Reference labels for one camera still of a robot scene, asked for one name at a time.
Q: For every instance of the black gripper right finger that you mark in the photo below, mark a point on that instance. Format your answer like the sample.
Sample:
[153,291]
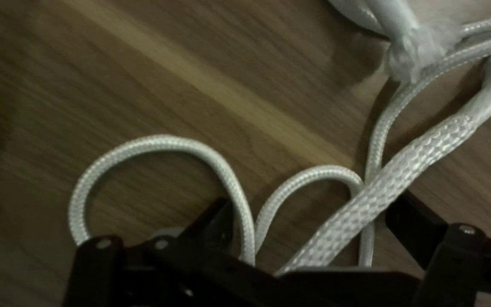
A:
[456,267]

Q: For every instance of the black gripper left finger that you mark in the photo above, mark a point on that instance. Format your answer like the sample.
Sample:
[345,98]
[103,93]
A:
[161,274]

